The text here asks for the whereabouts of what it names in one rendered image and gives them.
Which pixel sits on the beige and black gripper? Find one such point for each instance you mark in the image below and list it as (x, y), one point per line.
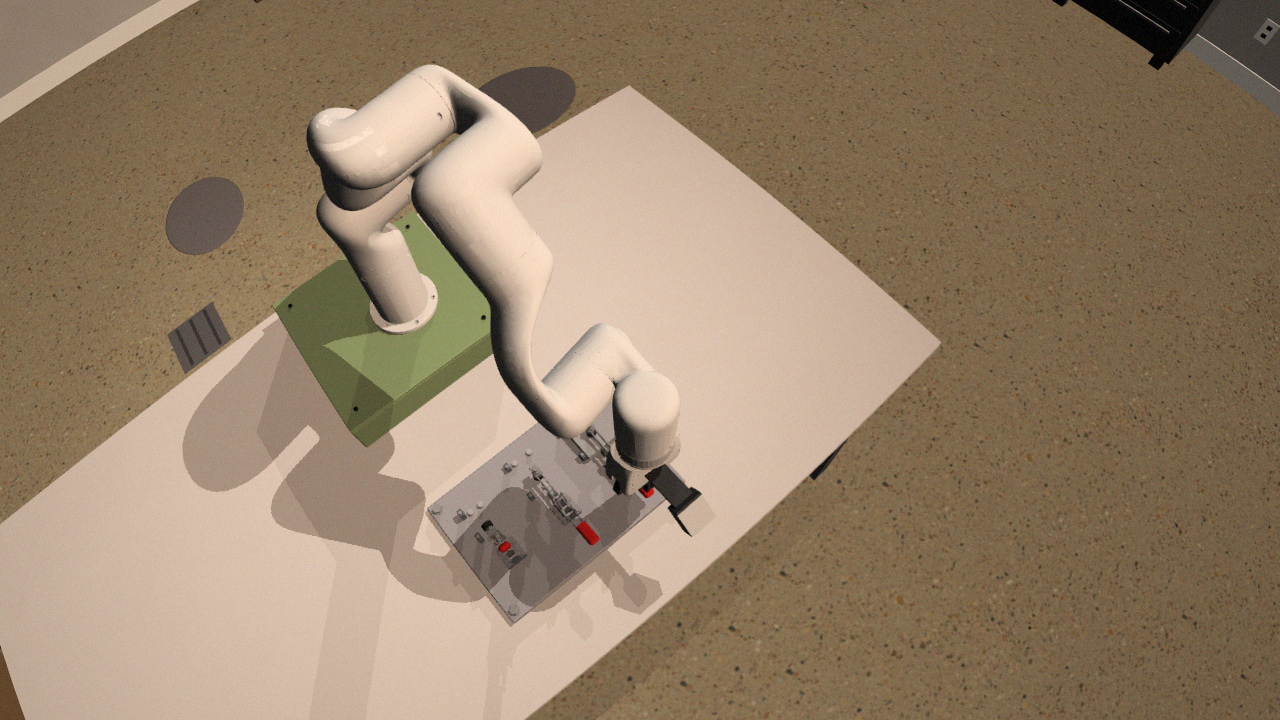
(632, 478)

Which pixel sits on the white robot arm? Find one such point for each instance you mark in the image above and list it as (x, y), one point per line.
(464, 195)

